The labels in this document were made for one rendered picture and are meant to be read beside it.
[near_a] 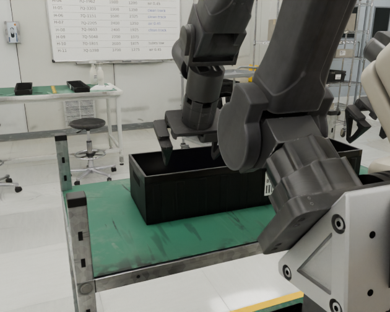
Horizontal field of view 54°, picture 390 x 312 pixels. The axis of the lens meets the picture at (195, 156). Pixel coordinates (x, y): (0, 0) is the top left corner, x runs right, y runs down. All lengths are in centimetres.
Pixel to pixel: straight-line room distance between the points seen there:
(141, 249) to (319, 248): 46
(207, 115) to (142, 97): 506
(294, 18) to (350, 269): 22
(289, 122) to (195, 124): 27
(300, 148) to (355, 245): 10
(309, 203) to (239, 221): 54
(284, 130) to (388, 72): 14
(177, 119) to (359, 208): 41
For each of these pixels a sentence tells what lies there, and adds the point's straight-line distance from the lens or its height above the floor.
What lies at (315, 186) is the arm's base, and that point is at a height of 122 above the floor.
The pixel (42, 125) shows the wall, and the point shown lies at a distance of 557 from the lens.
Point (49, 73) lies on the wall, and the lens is 547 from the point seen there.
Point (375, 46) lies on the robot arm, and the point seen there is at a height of 132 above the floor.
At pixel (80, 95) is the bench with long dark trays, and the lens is 393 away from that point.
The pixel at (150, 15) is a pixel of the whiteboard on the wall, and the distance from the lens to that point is 564.
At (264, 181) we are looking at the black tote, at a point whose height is 101.
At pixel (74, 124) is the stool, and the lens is 365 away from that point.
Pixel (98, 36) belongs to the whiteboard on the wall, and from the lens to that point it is 548.
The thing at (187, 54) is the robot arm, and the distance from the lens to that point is 57.
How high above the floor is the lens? 134
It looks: 18 degrees down
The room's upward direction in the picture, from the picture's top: straight up
